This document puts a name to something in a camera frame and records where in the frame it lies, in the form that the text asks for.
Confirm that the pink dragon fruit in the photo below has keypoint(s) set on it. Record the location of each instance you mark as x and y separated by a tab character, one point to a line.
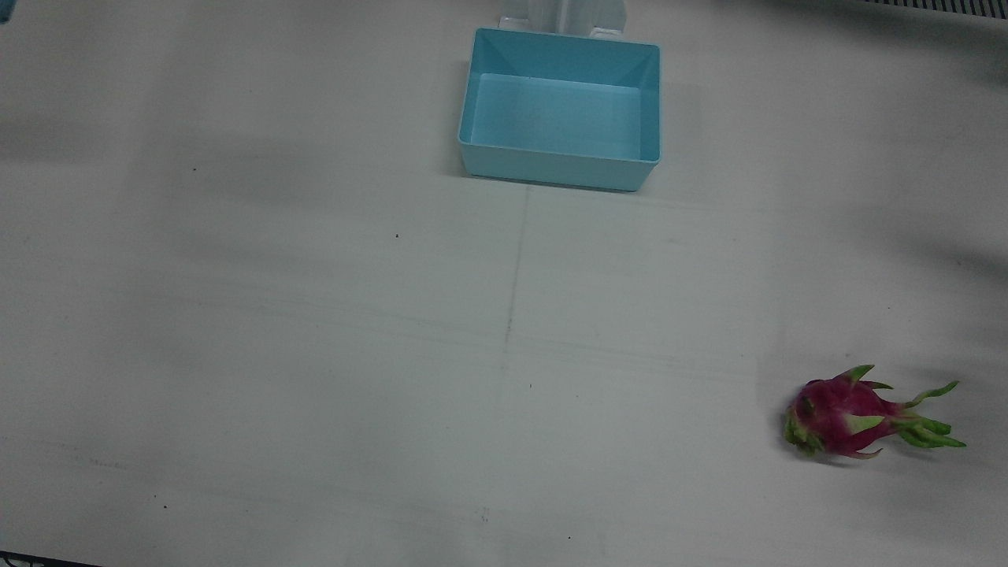
843	416

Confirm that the dark vent grille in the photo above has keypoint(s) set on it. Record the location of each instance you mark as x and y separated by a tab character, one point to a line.
945	5

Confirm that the white stand base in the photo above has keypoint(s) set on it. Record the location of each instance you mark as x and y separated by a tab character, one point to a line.
551	16

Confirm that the light blue plastic bin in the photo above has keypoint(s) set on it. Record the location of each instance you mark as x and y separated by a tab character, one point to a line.
555	118

